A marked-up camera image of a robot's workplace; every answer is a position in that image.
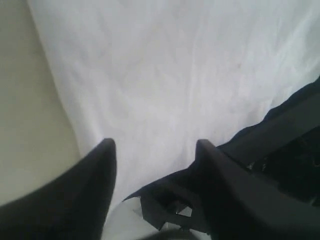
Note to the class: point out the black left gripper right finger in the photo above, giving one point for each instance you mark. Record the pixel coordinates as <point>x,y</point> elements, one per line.
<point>241,206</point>

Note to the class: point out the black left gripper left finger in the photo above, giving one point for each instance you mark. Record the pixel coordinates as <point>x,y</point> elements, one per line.
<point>74,206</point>

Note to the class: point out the white t-shirt with red logo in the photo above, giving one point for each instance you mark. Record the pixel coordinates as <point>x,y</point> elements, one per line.
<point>156,76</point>

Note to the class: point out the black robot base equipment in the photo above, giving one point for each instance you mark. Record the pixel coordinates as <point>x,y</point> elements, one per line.
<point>283,150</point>

